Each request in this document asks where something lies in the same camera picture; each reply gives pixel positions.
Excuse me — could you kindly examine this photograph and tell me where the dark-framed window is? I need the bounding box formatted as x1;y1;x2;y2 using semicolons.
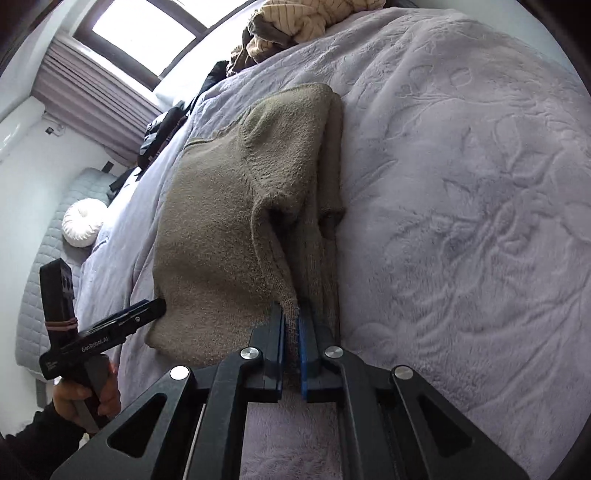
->
73;0;262;90

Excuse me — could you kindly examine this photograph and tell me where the grey-purple curtain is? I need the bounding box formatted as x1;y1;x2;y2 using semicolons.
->
31;36;163;163

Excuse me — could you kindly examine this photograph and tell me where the cream striped garment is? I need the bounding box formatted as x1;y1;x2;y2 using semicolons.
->
252;0;387;64

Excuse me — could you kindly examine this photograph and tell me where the dark navy garment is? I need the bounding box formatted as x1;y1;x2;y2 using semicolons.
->
137;60;230;169

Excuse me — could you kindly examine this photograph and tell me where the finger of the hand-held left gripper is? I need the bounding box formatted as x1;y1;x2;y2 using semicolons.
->
78;298;167;343

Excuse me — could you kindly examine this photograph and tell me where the white round cushion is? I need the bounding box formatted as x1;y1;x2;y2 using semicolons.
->
62;199;105;248

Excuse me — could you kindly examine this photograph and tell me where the lavender embossed blanket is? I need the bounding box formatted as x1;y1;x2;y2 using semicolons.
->
74;7;591;480

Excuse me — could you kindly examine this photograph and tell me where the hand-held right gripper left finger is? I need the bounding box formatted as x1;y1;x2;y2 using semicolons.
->
51;302;286;480

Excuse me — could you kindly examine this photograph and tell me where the person's left forearm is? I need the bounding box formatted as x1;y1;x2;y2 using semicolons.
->
0;401;86;480

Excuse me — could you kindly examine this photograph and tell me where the person's left hand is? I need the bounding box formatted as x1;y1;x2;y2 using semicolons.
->
52;354;122;423

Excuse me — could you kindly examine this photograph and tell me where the dark brown cloth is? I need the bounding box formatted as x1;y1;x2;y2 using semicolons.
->
225;13;296;78

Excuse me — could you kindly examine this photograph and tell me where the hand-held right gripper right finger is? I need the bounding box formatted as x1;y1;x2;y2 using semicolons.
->
298;310;529;480

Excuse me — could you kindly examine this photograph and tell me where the olive knitted sweater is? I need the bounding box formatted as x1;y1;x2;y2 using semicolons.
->
145;83;348;370

